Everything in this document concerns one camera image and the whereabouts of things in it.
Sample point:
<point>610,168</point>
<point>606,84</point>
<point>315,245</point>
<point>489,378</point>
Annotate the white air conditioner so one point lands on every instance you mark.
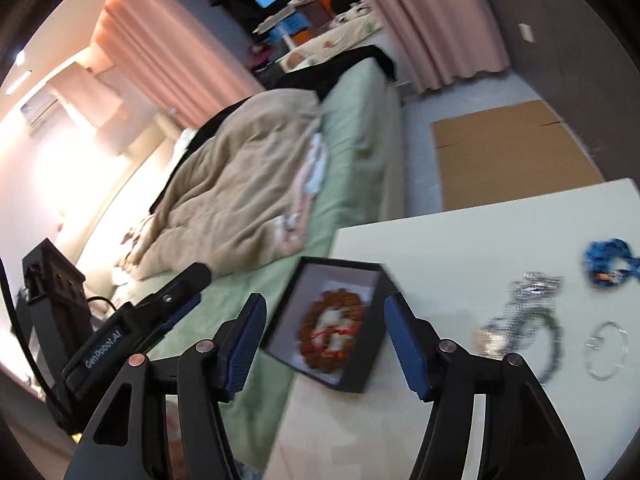
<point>40,112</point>

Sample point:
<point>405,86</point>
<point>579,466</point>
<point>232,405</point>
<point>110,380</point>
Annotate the black clothing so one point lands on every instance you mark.
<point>320,77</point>

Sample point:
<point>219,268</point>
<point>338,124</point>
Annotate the black jewelry box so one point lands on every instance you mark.
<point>350,367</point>

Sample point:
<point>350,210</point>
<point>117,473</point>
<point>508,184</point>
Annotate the floral bedding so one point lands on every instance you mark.
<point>340,35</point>

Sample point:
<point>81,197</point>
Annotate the beige blanket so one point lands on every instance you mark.
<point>225,195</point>

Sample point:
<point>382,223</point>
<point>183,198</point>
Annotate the blue storage box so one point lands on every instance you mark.
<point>295,25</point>

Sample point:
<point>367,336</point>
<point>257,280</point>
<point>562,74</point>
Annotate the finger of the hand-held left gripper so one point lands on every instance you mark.
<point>185,285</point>

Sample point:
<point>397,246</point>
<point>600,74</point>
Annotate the bed with green sheet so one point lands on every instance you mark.
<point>355,125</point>

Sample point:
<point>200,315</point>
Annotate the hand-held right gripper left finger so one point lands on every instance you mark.
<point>245,345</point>

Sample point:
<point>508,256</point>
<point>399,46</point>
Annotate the blue scrunchie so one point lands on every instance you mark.
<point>597,255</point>

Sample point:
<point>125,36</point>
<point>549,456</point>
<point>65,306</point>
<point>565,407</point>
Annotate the flat cardboard sheet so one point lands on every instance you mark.
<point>510,155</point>

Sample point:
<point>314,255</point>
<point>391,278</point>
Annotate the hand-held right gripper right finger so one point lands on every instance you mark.
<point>402,345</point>

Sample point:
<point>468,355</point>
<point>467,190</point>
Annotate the pink curtain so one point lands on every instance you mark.
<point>425,20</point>
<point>165,55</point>

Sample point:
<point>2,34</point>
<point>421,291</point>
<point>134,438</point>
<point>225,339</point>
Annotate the white pink cloth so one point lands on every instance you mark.
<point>312,160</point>

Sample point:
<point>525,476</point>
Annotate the white wall switch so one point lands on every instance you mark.
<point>527,33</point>

